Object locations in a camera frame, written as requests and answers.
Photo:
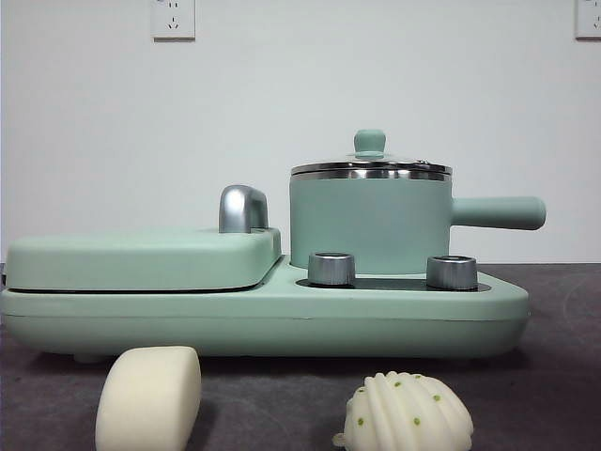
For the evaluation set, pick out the glass lid with green knob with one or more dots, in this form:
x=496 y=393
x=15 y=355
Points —
x=369 y=141

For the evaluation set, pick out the black control panel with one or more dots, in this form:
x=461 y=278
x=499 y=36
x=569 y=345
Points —
x=389 y=283

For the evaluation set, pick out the silver control knob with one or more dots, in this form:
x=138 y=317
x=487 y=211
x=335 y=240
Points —
x=451 y=272
x=331 y=270

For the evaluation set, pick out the green breakfast machine base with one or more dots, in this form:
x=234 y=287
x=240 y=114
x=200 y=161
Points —
x=282 y=329

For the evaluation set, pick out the smooth white steamed bun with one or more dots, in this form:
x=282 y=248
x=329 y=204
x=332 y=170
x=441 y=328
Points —
x=145 y=399

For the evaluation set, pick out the white wall outlet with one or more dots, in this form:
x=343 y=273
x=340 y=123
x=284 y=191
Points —
x=589 y=19
x=173 y=19

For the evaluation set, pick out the ridged white bun green dots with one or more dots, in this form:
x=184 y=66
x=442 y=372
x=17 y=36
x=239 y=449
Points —
x=404 y=413

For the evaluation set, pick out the green griddle cover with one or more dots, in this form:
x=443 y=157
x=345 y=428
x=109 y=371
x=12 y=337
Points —
x=141 y=263

